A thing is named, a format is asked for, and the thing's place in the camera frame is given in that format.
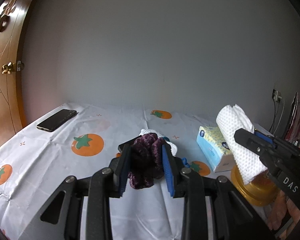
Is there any wooden door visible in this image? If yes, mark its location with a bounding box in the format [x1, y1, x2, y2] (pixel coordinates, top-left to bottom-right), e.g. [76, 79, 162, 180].
[0, 0, 44, 150]

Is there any brass door knob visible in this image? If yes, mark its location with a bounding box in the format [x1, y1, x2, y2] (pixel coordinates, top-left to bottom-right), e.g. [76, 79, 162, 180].
[1, 60, 25, 75]

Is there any dark purple knit cloth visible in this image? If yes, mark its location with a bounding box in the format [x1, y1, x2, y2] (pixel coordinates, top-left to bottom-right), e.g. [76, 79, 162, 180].
[127, 133, 165, 190]

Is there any white knit glove blue trim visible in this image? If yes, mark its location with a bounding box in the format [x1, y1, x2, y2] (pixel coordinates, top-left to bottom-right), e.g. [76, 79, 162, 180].
[139, 129, 178, 157]

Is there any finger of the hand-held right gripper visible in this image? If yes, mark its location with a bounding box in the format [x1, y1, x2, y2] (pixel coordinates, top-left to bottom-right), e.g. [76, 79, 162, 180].
[252, 129, 276, 145]
[234, 128, 280, 170]

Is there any gold door ornament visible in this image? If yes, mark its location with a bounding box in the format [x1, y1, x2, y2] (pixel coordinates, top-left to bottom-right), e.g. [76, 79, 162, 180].
[0, 0, 20, 37]

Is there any white mesh cloth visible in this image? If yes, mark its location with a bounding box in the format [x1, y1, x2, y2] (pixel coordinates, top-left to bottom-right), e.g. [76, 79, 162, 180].
[216, 104, 268, 184]

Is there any white orange-fruit printed tablecloth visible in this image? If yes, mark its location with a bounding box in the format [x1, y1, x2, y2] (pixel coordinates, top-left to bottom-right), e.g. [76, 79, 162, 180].
[0, 102, 278, 240]

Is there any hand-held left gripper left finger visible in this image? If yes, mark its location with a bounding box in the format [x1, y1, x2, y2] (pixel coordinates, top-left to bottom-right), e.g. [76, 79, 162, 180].
[19, 144, 132, 240]

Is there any person's right hand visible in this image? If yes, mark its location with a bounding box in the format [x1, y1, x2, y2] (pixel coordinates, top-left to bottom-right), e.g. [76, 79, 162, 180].
[266, 191, 300, 232]

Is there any black smartphone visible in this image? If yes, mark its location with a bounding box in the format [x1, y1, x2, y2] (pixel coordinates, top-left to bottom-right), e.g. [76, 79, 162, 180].
[36, 109, 77, 132]

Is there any white cable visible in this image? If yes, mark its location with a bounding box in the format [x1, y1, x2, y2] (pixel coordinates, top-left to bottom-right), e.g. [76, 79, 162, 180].
[275, 100, 285, 130]

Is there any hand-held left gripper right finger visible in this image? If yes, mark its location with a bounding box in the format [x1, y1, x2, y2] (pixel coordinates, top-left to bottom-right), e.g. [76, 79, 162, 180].
[162, 144, 273, 240]

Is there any floral tissue pack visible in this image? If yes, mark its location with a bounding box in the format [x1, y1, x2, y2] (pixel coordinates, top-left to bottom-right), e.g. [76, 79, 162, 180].
[196, 126, 234, 173]

